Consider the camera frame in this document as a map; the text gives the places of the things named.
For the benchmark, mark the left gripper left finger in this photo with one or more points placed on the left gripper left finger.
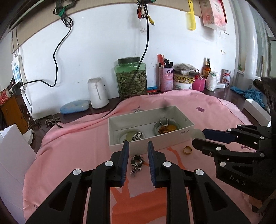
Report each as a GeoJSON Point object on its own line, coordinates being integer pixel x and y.
{"type": "Point", "coordinates": [85, 195]}

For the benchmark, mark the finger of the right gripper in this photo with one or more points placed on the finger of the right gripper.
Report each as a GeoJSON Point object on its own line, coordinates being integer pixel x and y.
{"type": "Point", "coordinates": [219, 136]}
{"type": "Point", "coordinates": [209, 148]}

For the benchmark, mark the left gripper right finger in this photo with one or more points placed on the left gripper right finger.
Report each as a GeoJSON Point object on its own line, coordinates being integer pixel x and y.
{"type": "Point", "coordinates": [191, 197]}

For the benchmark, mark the silver ring amber stone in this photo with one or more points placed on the silver ring amber stone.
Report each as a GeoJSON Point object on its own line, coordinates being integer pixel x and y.
{"type": "Point", "coordinates": [167, 124]}

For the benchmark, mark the pale green jade pendant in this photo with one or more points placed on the pale green jade pendant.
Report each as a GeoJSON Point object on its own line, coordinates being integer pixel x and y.
{"type": "Point", "coordinates": [133, 136]}

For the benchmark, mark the blue cloth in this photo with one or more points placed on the blue cloth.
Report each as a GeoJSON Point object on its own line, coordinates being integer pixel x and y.
{"type": "Point", "coordinates": [253, 94]}

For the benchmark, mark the white vivo cardboard box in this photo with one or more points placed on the white vivo cardboard box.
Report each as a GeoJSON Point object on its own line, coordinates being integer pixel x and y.
{"type": "Point", "coordinates": [148, 123]}

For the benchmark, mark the white thread ball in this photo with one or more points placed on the white thread ball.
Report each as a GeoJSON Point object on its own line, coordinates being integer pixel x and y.
{"type": "Point", "coordinates": [211, 81]}

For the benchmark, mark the red white snack packet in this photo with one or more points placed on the red white snack packet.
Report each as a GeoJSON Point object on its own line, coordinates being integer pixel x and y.
{"type": "Point", "coordinates": [226, 77]}

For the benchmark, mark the pink floral tablecloth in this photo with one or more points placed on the pink floral tablecloth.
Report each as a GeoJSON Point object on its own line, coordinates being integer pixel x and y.
{"type": "Point", "coordinates": [84, 144]}

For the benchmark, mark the amber perfume bottle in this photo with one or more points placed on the amber perfume bottle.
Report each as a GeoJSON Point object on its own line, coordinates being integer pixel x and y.
{"type": "Point", "coordinates": [206, 68]}

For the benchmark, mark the white cardboard box lid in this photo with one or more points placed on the white cardboard box lid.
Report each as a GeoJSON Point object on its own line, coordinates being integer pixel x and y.
{"type": "Point", "coordinates": [16, 158]}

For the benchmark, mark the white tub yellow band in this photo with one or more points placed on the white tub yellow band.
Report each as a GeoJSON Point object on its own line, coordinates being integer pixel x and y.
{"type": "Point", "coordinates": [181, 82]}

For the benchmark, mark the white router box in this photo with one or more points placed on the white router box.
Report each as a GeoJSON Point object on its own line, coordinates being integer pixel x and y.
{"type": "Point", "coordinates": [28, 136]}

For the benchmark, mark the grey cloth bundle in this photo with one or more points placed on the grey cloth bundle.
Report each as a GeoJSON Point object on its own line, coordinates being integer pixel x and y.
{"type": "Point", "coordinates": [184, 69]}

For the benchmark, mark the black hair clips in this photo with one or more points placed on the black hair clips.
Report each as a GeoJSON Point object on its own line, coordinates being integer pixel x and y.
{"type": "Point", "coordinates": [50, 121]}

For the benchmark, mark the pink tin pen holder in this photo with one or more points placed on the pink tin pen holder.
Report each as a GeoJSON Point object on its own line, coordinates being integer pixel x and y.
{"type": "Point", "coordinates": [166, 79]}

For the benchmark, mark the blue and red lighters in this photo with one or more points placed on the blue and red lighters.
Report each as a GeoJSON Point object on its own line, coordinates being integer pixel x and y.
{"type": "Point", "coordinates": [153, 90]}

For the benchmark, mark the white jade bangle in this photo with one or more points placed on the white jade bangle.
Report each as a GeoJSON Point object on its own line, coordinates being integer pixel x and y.
{"type": "Point", "coordinates": [123, 133]}

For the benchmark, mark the blue plastic soap box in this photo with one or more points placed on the blue plastic soap box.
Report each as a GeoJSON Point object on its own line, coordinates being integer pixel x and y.
{"type": "Point", "coordinates": [74, 107]}

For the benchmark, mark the red comb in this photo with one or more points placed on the red comb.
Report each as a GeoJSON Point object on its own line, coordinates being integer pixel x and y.
{"type": "Point", "coordinates": [161, 60]}

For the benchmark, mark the brown wooden box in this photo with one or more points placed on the brown wooden box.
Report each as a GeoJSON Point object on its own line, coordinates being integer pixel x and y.
{"type": "Point", "coordinates": [15, 111]}

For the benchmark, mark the green glass seed jar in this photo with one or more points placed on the green glass seed jar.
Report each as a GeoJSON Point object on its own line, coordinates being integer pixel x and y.
{"type": "Point", "coordinates": [131, 77]}

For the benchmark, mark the yellow comb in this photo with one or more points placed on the yellow comb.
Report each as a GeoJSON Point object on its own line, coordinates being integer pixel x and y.
{"type": "Point", "coordinates": [191, 23]}

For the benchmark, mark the white power strip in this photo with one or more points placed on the white power strip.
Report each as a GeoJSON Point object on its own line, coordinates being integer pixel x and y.
{"type": "Point", "coordinates": [18, 70]}

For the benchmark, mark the pink wall calendar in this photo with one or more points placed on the pink wall calendar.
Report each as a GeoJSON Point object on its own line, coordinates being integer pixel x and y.
{"type": "Point", "coordinates": [213, 14]}

